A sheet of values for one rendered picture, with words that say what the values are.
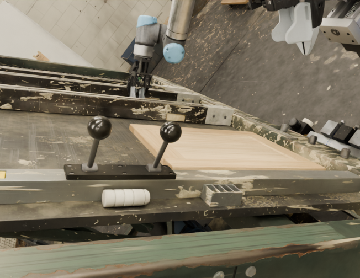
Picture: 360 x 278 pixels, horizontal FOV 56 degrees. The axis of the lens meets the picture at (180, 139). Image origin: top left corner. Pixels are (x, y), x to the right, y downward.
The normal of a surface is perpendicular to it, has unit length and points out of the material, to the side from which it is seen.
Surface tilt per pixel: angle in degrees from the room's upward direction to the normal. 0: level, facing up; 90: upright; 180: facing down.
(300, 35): 92
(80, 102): 90
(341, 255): 90
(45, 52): 90
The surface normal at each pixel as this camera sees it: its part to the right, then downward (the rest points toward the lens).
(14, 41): 0.37, 0.33
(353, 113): -0.70, -0.52
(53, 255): 0.17, -0.95
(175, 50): 0.07, 0.64
